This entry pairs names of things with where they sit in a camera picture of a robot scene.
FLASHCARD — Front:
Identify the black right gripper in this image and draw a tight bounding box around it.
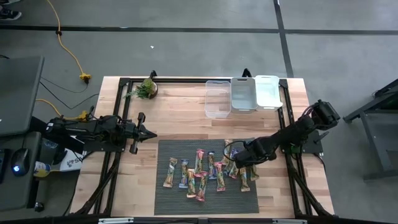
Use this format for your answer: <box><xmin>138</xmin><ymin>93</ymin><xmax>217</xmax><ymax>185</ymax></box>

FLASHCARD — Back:
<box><xmin>233</xmin><ymin>140</ymin><xmax>277</xmax><ymax>169</ymax></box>

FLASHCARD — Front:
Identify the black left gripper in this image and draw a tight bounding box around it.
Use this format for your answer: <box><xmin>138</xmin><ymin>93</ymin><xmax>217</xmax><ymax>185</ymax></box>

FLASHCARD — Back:
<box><xmin>123</xmin><ymin>112</ymin><xmax>158</xmax><ymax>156</ymax></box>

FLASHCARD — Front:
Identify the orange-trimmed granola bar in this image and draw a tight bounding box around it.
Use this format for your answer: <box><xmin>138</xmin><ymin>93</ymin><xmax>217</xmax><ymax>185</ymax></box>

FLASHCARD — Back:
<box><xmin>162</xmin><ymin>157</ymin><xmax>178</xmax><ymax>189</ymax></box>
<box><xmin>239</xmin><ymin>167</ymin><xmax>251</xmax><ymax>192</ymax></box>
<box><xmin>249</xmin><ymin>164</ymin><xmax>261</xmax><ymax>182</ymax></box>
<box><xmin>221</xmin><ymin>139</ymin><xmax>234</xmax><ymax>166</ymax></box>
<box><xmin>186</xmin><ymin>169</ymin><xmax>198</xmax><ymax>199</ymax></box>

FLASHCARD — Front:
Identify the red-trimmed granola bar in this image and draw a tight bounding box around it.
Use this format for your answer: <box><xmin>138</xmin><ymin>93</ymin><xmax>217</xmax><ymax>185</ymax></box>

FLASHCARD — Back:
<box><xmin>228</xmin><ymin>161</ymin><xmax>240</xmax><ymax>180</ymax></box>
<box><xmin>195</xmin><ymin>170</ymin><xmax>210</xmax><ymax>202</ymax></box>
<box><xmin>194</xmin><ymin>148</ymin><xmax>206</xmax><ymax>178</ymax></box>
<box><xmin>214</xmin><ymin>161</ymin><xmax>227</xmax><ymax>192</ymax></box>

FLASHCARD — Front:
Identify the potted succulent plant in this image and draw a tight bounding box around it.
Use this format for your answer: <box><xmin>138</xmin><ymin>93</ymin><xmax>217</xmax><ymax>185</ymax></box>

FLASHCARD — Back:
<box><xmin>124</xmin><ymin>77</ymin><xmax>159</xmax><ymax>100</ymax></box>

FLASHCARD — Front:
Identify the clear plastic bin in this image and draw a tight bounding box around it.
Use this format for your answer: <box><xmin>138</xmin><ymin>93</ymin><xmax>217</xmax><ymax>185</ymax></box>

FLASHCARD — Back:
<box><xmin>204</xmin><ymin>80</ymin><xmax>232</xmax><ymax>119</ymax></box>

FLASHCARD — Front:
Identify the grey plastic bin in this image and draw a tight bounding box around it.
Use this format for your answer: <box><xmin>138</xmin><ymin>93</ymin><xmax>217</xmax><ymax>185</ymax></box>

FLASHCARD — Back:
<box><xmin>230</xmin><ymin>77</ymin><xmax>259</xmax><ymax>114</ymax></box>

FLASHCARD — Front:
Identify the white plastic bin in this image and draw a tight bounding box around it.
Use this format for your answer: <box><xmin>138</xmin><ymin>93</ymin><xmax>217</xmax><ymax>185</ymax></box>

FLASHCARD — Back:
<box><xmin>254</xmin><ymin>75</ymin><xmax>284</xmax><ymax>112</ymax></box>

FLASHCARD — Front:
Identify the grey woven placemat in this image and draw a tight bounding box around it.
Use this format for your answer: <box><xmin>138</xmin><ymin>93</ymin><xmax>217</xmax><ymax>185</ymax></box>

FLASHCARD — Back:
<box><xmin>154</xmin><ymin>138</ymin><xmax>260</xmax><ymax>216</ymax></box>

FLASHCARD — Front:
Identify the white printed box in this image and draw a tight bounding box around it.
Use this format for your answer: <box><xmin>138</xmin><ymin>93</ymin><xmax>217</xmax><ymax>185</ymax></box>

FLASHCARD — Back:
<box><xmin>58</xmin><ymin>150</ymin><xmax>85</xmax><ymax>172</ymax></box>

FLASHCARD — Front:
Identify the yellow white bottle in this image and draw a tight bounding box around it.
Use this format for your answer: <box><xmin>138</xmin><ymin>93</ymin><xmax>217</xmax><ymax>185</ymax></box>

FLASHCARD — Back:
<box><xmin>33</xmin><ymin>161</ymin><xmax>52</xmax><ymax>178</ymax></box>

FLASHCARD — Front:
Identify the black metal cart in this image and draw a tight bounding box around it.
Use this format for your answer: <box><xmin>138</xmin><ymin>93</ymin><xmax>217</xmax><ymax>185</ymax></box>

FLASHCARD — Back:
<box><xmin>343</xmin><ymin>78</ymin><xmax>398</xmax><ymax>182</ymax></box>

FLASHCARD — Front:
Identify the black computer mouse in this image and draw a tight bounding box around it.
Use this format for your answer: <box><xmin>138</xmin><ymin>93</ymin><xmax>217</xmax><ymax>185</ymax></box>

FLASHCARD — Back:
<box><xmin>11</xmin><ymin>147</ymin><xmax>31</xmax><ymax>177</ymax></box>

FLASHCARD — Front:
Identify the grey side desk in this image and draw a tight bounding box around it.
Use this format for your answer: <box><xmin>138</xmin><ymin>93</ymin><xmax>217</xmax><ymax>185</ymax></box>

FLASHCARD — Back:
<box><xmin>0</xmin><ymin>131</ymin><xmax>42</xmax><ymax>212</ymax></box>

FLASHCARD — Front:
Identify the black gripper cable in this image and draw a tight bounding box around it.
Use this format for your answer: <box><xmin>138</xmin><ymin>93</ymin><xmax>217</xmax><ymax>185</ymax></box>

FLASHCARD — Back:
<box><xmin>221</xmin><ymin>139</ymin><xmax>247</xmax><ymax>162</ymax></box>

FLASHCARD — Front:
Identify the black aluminium table frame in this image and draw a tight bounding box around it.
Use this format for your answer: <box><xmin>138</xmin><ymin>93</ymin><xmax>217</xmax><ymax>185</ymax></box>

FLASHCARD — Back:
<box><xmin>70</xmin><ymin>68</ymin><xmax>335</xmax><ymax>224</ymax></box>

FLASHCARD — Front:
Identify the yellow extension cord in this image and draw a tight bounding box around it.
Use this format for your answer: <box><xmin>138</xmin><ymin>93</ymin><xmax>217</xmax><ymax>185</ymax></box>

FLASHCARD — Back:
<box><xmin>45</xmin><ymin>0</ymin><xmax>92</xmax><ymax>84</ymax></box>
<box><xmin>35</xmin><ymin>98</ymin><xmax>90</xmax><ymax>122</ymax></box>

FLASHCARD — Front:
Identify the silver metal bracket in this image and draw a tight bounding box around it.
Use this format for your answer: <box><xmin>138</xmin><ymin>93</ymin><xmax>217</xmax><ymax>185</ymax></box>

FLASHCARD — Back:
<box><xmin>98</xmin><ymin>217</ymin><xmax>134</xmax><ymax>224</ymax></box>
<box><xmin>272</xmin><ymin>218</ymin><xmax>308</xmax><ymax>224</ymax></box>

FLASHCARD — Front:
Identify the black floor cable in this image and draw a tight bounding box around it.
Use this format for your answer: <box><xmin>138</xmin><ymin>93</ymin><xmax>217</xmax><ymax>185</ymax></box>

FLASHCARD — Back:
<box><xmin>39</xmin><ymin>76</ymin><xmax>100</xmax><ymax>110</ymax></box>

